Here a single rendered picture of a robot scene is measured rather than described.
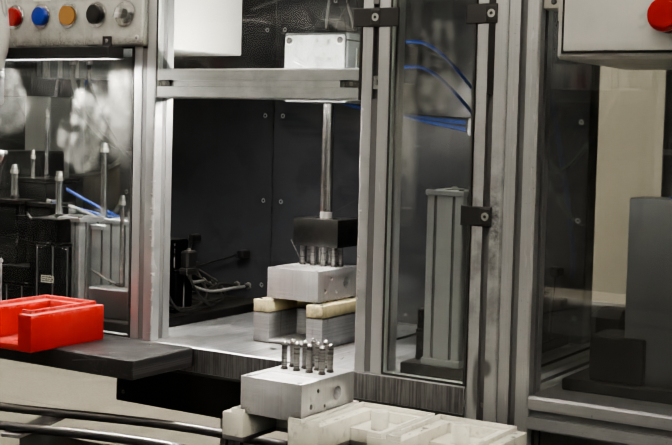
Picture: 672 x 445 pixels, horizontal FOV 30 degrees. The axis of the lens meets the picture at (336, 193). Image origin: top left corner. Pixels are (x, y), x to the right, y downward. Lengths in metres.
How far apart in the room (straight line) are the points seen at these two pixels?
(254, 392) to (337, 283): 0.40
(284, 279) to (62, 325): 0.35
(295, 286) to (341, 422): 0.40
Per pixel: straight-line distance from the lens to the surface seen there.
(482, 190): 1.66
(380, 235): 1.74
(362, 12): 1.76
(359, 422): 1.66
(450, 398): 1.72
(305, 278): 1.95
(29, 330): 1.90
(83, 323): 1.98
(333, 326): 1.96
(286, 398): 1.61
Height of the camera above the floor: 1.25
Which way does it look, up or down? 3 degrees down
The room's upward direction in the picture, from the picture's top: 1 degrees clockwise
